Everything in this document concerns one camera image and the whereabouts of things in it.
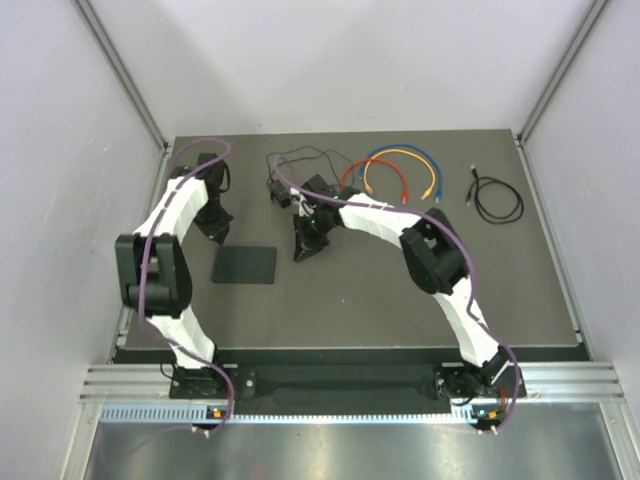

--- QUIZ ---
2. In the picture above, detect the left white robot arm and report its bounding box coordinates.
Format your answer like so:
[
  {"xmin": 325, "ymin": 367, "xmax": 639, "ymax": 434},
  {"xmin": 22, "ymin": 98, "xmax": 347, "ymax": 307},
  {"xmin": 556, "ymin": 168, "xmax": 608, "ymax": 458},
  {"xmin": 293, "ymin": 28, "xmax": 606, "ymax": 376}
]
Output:
[{"xmin": 115, "ymin": 153, "xmax": 233, "ymax": 398}]

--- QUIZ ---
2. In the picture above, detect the red ethernet cable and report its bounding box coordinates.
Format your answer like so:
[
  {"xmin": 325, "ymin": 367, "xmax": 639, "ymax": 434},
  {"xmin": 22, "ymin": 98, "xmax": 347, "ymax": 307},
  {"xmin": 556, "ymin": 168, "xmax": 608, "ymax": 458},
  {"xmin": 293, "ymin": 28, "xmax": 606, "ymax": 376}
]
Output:
[{"xmin": 339, "ymin": 158, "xmax": 410, "ymax": 205}]

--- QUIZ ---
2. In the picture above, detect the black network switch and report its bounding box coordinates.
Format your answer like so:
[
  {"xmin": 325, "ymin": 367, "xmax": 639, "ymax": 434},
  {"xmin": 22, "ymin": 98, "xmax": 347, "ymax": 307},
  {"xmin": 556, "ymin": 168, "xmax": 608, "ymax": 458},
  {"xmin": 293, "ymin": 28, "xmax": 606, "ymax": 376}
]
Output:
[{"xmin": 211, "ymin": 246, "xmax": 277, "ymax": 285}]

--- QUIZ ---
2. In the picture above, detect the slotted grey cable duct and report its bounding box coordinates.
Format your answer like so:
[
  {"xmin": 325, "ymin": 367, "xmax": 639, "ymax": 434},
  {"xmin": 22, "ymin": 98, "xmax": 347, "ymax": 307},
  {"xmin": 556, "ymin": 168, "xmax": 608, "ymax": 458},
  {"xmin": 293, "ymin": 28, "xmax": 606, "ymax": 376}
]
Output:
[{"xmin": 100, "ymin": 403, "xmax": 499, "ymax": 426}]

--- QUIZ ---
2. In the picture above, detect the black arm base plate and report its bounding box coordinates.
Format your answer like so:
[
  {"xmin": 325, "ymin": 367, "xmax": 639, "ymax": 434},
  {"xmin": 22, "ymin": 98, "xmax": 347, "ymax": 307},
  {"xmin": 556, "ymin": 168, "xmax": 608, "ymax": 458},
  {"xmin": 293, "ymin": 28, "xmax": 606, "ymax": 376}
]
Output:
[{"xmin": 168, "ymin": 363, "xmax": 526, "ymax": 402}]

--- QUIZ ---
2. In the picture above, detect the yellow ethernet cable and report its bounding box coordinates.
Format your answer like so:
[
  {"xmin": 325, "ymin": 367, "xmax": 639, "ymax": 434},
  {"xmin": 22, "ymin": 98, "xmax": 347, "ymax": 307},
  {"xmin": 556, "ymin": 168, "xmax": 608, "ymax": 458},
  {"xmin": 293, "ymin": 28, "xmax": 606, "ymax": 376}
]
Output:
[{"xmin": 362, "ymin": 147, "xmax": 436, "ymax": 202}]

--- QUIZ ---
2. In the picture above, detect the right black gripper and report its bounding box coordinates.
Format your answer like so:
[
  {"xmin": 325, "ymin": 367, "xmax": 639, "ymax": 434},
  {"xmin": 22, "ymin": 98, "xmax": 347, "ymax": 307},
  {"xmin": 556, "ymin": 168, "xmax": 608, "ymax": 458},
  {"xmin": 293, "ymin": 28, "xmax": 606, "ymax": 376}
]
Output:
[{"xmin": 294, "ymin": 210, "xmax": 332, "ymax": 263}]

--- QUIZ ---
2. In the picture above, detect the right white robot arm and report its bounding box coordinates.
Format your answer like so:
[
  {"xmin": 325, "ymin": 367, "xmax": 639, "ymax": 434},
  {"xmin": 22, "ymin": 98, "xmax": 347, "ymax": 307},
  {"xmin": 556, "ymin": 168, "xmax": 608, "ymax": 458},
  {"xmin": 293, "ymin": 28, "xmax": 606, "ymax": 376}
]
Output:
[{"xmin": 289, "ymin": 175, "xmax": 510, "ymax": 406}]

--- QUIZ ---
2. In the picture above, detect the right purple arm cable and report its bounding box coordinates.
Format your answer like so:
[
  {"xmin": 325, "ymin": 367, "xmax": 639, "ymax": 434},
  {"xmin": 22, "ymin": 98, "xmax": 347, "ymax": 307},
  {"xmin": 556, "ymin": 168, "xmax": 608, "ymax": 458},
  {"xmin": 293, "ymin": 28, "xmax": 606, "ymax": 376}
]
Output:
[{"xmin": 272, "ymin": 155, "xmax": 521, "ymax": 436}]

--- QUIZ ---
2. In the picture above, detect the black ethernet cable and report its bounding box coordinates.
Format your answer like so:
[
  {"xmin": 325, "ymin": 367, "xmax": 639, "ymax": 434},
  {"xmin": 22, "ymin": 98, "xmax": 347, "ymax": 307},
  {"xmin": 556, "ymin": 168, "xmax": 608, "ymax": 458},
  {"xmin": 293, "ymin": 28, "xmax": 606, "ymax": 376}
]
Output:
[{"xmin": 463, "ymin": 165, "xmax": 525, "ymax": 224}]

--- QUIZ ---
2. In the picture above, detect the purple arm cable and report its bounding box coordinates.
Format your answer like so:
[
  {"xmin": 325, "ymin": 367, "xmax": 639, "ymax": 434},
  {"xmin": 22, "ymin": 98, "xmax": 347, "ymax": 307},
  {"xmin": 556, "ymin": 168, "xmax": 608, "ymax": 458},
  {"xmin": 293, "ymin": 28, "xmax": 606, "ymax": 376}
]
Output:
[
  {"xmin": 272, "ymin": 155, "xmax": 521, "ymax": 436},
  {"xmin": 139, "ymin": 137, "xmax": 236, "ymax": 434}
]

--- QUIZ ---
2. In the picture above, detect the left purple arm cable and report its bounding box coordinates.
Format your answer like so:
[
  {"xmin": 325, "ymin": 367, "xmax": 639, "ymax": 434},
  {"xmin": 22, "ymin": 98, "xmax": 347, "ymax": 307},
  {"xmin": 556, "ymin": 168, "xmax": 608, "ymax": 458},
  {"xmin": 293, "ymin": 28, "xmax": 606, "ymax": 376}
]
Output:
[{"xmin": 139, "ymin": 137, "xmax": 236, "ymax": 434}]

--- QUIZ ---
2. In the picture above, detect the blue ethernet cable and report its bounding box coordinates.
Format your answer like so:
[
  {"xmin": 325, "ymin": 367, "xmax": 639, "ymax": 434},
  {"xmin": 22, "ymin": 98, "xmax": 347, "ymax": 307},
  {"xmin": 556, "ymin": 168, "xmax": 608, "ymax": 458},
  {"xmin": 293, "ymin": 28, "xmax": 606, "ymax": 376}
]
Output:
[{"xmin": 358, "ymin": 143, "xmax": 446, "ymax": 204}]

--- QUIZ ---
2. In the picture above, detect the aluminium frame rail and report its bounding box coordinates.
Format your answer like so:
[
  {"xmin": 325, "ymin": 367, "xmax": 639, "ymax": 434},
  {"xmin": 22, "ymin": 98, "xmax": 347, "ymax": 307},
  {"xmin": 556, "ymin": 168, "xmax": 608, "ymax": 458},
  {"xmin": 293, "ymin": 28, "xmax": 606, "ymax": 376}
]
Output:
[{"xmin": 80, "ymin": 361, "xmax": 624, "ymax": 403}]

